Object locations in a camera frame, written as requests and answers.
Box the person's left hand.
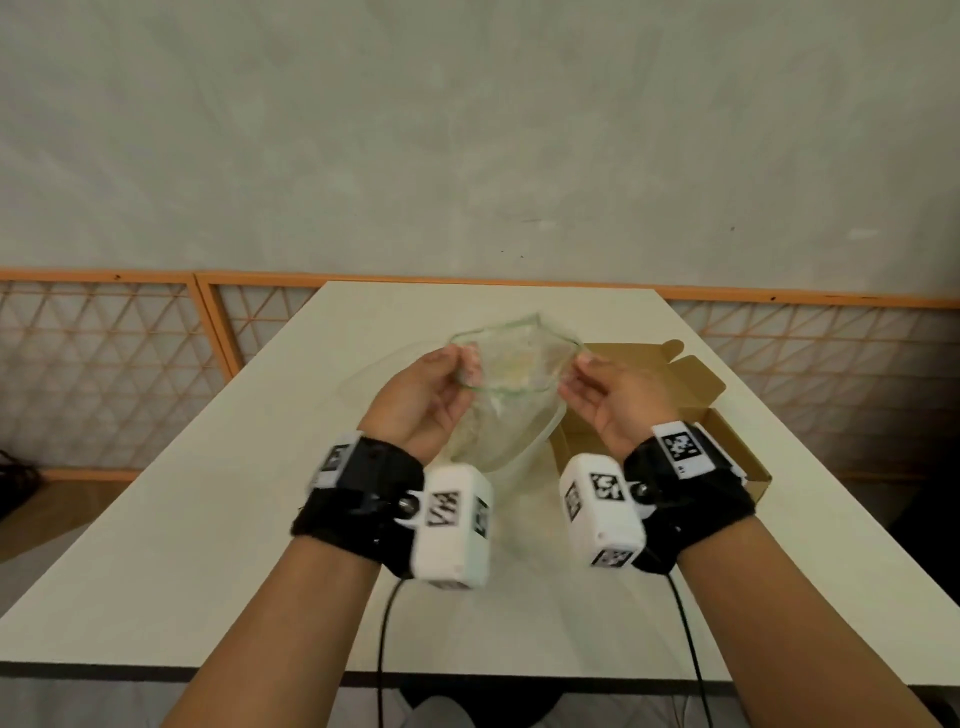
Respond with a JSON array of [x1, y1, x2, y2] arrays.
[[358, 344, 482, 467]]

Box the person's right hand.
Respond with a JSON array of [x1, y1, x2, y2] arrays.
[[557, 353, 683, 462]]

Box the brown paper box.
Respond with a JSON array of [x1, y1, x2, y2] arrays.
[[551, 338, 775, 505]]

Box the clear plastic container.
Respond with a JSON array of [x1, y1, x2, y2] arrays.
[[442, 312, 587, 489]]

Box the person's left forearm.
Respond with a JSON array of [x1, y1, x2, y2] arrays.
[[161, 535, 385, 728]]

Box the person's right forearm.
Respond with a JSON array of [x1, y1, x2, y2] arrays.
[[674, 516, 943, 728]]

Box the black marker wristband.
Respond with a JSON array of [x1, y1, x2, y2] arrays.
[[623, 420, 758, 576], [290, 430, 426, 580]]

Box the orange lattice fence panel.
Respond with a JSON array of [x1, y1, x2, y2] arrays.
[[194, 270, 960, 483], [0, 267, 243, 483]]

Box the grey trousers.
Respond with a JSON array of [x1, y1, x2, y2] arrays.
[[408, 693, 483, 728]]

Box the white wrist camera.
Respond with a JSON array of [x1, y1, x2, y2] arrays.
[[557, 451, 649, 570], [410, 462, 495, 591]]

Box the black cable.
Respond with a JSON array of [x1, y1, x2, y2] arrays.
[[665, 572, 715, 728], [374, 576, 411, 728]]

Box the bundle of black cables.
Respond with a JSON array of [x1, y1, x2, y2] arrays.
[[0, 448, 43, 520]]

